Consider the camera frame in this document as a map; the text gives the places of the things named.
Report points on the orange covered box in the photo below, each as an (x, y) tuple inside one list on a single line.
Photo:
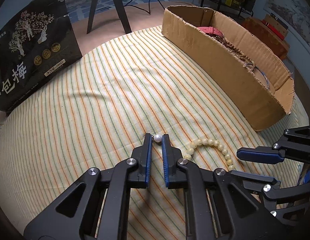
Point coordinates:
[(268, 35)]

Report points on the cardboard box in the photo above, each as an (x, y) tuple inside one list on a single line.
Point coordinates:
[(261, 107)]

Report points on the red watch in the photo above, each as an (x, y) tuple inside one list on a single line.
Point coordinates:
[(212, 32)]

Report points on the brown bed mat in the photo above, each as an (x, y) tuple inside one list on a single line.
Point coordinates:
[(107, 25)]

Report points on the blue checkered bedsheet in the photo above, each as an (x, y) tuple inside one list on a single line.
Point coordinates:
[(79, 9)]

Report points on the striped yellow cloth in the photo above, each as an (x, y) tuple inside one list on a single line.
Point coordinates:
[(95, 112)]

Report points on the black snack bag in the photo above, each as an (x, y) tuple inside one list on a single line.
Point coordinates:
[(34, 45)]

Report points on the pearl earring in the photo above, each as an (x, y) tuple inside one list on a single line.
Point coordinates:
[(157, 138)]

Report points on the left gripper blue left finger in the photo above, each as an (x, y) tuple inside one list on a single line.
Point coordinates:
[(96, 205)]

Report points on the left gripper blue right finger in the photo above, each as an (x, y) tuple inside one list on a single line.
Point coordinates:
[(217, 206)]

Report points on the landscape wall painting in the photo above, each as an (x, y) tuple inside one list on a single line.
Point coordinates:
[(296, 13)]

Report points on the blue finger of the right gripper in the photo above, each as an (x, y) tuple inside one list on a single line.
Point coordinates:
[(260, 154), (254, 182)]

